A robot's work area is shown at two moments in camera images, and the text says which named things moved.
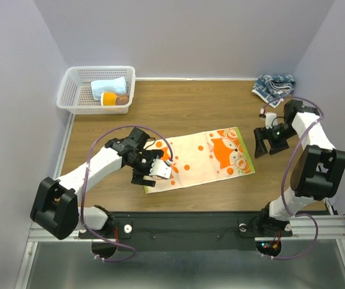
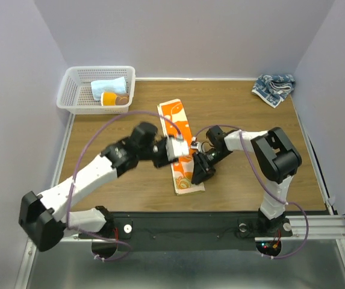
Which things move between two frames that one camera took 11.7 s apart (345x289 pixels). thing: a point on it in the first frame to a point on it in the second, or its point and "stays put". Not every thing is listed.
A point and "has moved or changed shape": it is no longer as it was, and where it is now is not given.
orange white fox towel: x=201 y=159 has moved or changed shape
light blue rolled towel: x=118 y=85 stays put
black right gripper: x=260 y=133 to x=202 y=168
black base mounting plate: x=185 y=231 stays put
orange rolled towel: x=108 y=98 stays put
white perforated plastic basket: x=75 y=95 stays put
